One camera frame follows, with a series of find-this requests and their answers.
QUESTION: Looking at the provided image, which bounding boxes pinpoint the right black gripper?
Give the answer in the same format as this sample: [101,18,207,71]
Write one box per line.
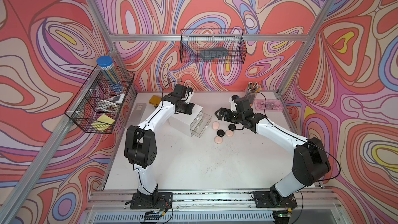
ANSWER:
[215,107,244,124]

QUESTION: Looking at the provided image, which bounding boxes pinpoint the pink earphone case top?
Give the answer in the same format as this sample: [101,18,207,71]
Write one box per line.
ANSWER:
[212,121,219,130]

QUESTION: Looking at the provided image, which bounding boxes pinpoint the pink earphone case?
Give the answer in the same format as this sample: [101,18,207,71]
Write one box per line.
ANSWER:
[212,121,219,130]
[226,130,234,138]
[214,136,223,144]

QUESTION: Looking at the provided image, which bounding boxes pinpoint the white drawer cabinet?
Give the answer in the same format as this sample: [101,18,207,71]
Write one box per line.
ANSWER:
[169,104,204,137]

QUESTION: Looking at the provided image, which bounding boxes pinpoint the black earphone case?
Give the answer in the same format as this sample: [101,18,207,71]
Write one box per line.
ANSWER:
[217,130,225,138]
[228,124,236,131]

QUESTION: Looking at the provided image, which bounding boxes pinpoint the clear drawer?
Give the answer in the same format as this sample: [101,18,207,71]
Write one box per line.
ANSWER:
[190,112,211,138]

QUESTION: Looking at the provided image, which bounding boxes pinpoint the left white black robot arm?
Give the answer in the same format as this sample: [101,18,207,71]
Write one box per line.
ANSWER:
[124,92,195,196]

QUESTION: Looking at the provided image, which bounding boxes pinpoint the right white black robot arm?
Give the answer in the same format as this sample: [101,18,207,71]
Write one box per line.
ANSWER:
[215,97,331,202]

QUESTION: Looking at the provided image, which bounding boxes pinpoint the yellow sponge block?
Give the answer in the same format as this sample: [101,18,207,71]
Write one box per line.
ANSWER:
[148,95,161,108]

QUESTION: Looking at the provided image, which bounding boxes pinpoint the pink earphone case bottom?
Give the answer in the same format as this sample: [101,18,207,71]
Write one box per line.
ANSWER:
[214,136,223,144]

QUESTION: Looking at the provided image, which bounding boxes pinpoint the clear pen holder cup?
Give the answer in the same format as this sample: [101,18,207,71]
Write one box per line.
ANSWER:
[245,82,261,104]

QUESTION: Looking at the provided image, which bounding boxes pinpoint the pink transparent pencil case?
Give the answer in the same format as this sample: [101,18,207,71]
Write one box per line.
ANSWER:
[254,99,283,112]

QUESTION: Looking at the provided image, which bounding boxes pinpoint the dark grey item in basket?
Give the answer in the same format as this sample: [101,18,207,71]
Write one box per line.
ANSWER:
[200,47,229,61]

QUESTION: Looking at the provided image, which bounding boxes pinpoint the white item in basket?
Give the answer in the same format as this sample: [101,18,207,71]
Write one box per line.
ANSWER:
[108,93,125,104]

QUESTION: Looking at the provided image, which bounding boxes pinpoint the yellow sticky notes pad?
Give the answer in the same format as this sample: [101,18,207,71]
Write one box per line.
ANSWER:
[91,114,115,132]

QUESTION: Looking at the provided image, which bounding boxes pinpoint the blue lid pencil tube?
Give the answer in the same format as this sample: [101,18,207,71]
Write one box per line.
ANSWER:
[96,56,124,93]

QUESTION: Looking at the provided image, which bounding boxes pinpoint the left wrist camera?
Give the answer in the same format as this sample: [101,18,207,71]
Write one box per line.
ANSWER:
[172,84,193,102]

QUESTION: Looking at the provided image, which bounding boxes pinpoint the black wire basket back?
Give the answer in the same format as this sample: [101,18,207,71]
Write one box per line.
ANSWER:
[179,27,247,64]

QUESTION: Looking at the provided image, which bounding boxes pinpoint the black wire basket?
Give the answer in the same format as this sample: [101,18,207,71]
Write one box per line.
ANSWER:
[64,66,135,134]
[179,27,247,64]

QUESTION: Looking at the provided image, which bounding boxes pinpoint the black wire basket left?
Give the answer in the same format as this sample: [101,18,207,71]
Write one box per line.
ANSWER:
[64,66,135,134]

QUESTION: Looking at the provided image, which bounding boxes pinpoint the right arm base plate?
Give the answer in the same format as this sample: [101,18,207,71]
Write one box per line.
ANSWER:
[250,191,297,209]

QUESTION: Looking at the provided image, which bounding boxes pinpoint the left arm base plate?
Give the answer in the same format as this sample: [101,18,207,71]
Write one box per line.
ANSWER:
[126,191,173,210]

